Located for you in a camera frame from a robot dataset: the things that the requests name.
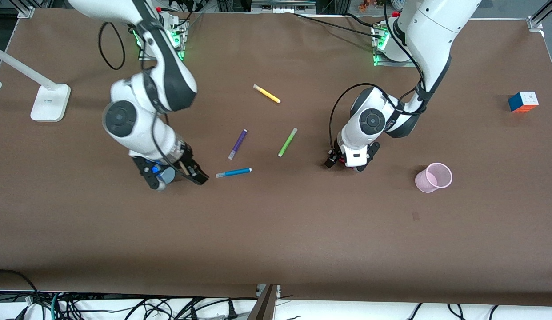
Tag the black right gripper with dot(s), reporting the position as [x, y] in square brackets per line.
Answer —
[190, 165]

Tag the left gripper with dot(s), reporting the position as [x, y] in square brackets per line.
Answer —
[333, 159]

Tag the blue marker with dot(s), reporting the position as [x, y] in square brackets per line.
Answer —
[235, 172]

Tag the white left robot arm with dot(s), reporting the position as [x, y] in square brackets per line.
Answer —
[436, 26]

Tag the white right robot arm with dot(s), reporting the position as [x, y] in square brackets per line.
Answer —
[169, 80]

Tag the translucent blue plastic cup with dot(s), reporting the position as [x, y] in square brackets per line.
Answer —
[170, 177]

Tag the green marker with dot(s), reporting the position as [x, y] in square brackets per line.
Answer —
[287, 142]

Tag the purple marker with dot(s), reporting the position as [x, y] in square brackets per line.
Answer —
[238, 143]

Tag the brown table cover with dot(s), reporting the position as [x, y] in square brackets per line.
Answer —
[276, 231]

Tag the yellow marker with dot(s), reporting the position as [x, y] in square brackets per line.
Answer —
[267, 94]

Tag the translucent pink plastic cup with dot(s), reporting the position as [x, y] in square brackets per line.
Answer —
[425, 182]

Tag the black power plug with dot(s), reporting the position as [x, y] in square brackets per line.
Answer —
[232, 311]

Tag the grey metal rack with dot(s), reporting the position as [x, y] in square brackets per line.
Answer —
[282, 5]

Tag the white desk lamp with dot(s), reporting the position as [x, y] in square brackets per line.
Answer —
[49, 104]

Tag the colourful puzzle cube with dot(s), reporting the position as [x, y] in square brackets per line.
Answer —
[523, 102]

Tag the aluminium corner profile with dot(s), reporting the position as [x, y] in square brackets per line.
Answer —
[537, 20]

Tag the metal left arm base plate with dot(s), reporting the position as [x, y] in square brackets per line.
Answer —
[382, 63]

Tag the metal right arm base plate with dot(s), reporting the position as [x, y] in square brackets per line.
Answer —
[182, 49]

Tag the aluminium frame beam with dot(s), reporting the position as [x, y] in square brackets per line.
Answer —
[265, 306]

